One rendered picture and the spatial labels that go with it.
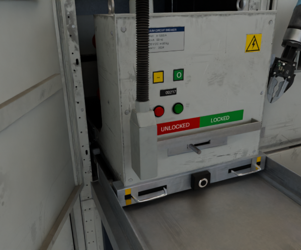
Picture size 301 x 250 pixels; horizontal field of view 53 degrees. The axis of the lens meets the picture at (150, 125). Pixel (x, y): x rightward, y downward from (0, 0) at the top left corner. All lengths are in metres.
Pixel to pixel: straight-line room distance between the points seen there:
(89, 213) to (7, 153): 0.55
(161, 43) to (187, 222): 0.49
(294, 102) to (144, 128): 0.85
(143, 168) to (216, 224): 0.28
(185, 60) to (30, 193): 0.51
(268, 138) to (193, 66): 0.64
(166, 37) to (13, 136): 0.43
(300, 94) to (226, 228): 0.75
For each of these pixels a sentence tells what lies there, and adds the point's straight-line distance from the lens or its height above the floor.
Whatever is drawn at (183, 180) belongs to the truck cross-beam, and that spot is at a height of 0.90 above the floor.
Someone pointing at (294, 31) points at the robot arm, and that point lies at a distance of 1.15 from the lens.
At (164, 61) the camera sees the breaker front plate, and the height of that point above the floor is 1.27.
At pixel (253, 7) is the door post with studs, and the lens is 1.19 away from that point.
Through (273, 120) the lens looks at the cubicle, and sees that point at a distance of 1.36.
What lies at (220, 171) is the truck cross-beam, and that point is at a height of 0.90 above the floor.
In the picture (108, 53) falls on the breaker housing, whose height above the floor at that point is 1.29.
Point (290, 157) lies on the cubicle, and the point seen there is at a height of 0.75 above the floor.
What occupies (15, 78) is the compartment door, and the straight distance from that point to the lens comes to 0.70.
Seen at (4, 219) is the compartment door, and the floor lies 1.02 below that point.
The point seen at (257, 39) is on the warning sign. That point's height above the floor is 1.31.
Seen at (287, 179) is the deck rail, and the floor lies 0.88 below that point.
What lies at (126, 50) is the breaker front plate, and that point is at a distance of 0.76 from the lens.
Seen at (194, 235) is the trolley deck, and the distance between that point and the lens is 0.85.
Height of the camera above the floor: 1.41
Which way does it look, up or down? 22 degrees down
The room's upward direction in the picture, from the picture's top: 1 degrees counter-clockwise
